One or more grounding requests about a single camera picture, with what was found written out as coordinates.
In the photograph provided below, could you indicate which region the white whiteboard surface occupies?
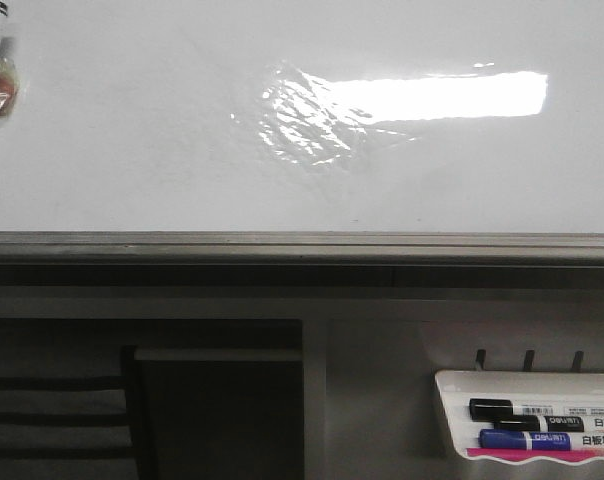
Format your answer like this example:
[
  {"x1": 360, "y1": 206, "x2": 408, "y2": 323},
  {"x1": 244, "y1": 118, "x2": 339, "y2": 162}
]
[{"x1": 0, "y1": 1, "x2": 604, "y2": 233}]

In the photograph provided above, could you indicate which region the black capped whiteboard marker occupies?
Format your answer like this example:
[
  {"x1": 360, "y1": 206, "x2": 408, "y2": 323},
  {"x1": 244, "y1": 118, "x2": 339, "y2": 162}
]
[{"x1": 468, "y1": 398, "x2": 604, "y2": 421}]

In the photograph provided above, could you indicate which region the blue capped whiteboard marker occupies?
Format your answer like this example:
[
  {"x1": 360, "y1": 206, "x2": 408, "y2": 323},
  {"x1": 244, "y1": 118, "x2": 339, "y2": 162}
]
[{"x1": 478, "y1": 428, "x2": 604, "y2": 452}]

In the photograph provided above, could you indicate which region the black tray hook left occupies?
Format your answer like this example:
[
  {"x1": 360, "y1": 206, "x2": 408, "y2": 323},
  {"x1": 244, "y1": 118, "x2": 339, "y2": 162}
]
[{"x1": 474, "y1": 349, "x2": 486, "y2": 371}]

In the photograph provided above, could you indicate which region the black tray hook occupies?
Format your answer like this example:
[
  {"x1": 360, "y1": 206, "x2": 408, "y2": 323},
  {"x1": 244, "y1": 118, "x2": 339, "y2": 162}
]
[
  {"x1": 474, "y1": 349, "x2": 486, "y2": 371},
  {"x1": 571, "y1": 350, "x2": 584, "y2": 373},
  {"x1": 522, "y1": 349, "x2": 535, "y2": 372}
]

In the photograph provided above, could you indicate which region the black slatted chair back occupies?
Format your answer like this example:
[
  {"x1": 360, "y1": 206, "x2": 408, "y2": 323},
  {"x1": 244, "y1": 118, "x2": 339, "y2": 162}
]
[{"x1": 0, "y1": 345, "x2": 160, "y2": 479}]

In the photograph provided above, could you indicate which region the black tray hook middle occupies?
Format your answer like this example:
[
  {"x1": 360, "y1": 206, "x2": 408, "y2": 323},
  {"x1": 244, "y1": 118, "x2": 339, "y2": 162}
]
[{"x1": 522, "y1": 349, "x2": 535, "y2": 372}]

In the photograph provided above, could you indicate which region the pink marker in tray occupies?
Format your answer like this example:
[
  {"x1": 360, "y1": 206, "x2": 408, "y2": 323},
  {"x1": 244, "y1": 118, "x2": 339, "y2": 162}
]
[{"x1": 466, "y1": 448, "x2": 604, "y2": 463}]

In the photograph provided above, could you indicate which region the black tray hook right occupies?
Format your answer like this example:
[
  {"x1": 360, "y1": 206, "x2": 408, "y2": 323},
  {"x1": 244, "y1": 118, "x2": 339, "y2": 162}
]
[{"x1": 571, "y1": 350, "x2": 584, "y2": 373}]

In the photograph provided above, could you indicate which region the white plastic marker tray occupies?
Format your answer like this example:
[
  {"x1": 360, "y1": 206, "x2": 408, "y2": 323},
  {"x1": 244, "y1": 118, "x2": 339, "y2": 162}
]
[{"x1": 435, "y1": 370, "x2": 604, "y2": 479}]

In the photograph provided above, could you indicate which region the grey aluminium whiteboard frame rail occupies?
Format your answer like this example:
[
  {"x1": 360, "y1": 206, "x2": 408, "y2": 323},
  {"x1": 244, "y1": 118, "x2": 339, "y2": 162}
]
[{"x1": 0, "y1": 231, "x2": 604, "y2": 267}]

